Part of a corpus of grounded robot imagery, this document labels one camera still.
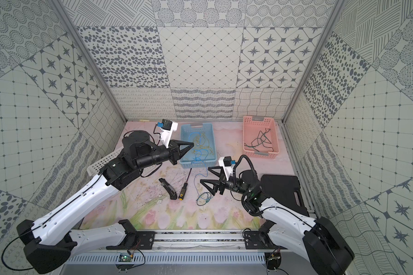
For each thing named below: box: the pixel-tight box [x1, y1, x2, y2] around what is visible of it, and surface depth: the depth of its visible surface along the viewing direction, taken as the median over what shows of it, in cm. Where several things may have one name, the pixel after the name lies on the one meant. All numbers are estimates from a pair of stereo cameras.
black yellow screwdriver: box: [178, 167, 193, 201], surface depth 89 cm
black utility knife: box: [158, 177, 178, 200], surface depth 90 cm
